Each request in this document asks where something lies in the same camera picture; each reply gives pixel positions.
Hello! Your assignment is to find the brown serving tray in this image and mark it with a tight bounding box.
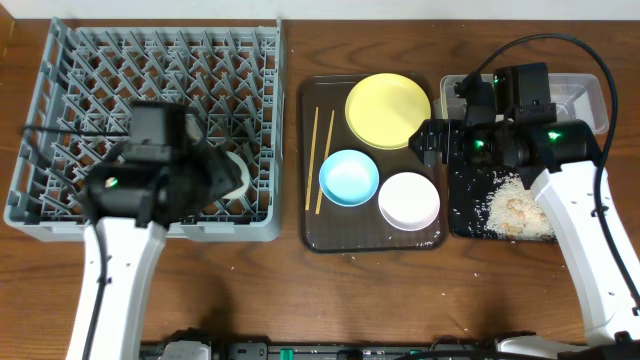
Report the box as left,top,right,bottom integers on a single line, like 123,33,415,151
297,74,449,254

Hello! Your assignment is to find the clear plastic bin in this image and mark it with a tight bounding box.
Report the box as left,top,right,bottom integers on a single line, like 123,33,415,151
432,73,609,135

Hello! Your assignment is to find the grey dish rack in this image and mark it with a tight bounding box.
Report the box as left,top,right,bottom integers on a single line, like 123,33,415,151
4,19,286,242

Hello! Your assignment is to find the blue bowl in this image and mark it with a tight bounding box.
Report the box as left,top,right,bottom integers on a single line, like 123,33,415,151
319,149,380,207

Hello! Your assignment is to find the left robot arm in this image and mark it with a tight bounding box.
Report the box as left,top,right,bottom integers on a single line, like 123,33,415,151
66,142,249,359

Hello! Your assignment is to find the black waste tray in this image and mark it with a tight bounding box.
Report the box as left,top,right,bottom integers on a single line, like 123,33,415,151
448,165,519,240

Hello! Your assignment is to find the rice and peanut waste pile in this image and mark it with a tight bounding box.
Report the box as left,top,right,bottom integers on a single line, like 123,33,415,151
485,174,555,241

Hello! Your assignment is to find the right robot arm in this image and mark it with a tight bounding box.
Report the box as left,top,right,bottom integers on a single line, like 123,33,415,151
409,65,639,359

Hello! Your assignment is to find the small white cup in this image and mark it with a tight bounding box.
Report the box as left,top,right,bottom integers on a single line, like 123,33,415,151
219,150,250,201

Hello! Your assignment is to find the white pink bowl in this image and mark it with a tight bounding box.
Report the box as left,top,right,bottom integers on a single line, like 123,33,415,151
378,172,441,232

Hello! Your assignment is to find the yellow plate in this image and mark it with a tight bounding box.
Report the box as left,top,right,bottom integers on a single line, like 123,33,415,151
345,73,432,150

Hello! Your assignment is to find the black rail at table edge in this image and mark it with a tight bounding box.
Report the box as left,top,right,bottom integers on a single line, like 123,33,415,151
139,329,591,360

